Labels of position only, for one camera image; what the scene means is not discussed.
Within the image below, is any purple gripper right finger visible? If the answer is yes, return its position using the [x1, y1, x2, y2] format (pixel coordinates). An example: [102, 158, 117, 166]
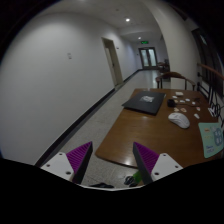
[132, 141, 184, 186]

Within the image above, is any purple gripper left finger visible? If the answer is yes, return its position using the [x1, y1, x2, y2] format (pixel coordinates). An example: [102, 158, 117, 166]
[40, 140, 94, 185]

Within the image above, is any white computer mouse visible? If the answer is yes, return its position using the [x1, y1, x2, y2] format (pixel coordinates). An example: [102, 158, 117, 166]
[168, 112, 190, 129]

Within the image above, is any black mouse pad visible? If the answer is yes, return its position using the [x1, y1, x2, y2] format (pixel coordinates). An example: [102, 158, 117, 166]
[123, 91, 165, 115]

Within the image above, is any small black box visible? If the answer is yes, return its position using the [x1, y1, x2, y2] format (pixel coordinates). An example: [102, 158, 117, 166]
[167, 99, 176, 108]

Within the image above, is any teal printed card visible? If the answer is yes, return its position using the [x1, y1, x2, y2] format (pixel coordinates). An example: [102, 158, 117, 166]
[198, 123, 224, 158]

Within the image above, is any white paper card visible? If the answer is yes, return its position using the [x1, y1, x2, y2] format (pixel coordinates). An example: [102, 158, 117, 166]
[175, 92, 184, 97]

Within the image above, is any brown wooden chair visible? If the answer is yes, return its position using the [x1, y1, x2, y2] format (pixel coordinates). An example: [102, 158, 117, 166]
[155, 72, 196, 91]

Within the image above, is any glass double door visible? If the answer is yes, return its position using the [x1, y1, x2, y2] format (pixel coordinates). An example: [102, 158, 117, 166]
[139, 47, 157, 70]

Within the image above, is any wooden handrail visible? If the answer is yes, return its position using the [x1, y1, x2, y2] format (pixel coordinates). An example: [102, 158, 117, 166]
[197, 63, 224, 81]

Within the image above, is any green exit sign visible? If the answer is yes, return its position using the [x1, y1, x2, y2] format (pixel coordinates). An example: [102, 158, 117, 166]
[141, 41, 149, 45]

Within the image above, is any white side door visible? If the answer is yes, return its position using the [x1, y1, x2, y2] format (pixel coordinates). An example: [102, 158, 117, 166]
[102, 38, 123, 86]

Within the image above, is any black cable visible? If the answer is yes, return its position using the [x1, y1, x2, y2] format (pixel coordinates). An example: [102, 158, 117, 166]
[207, 89, 224, 126]

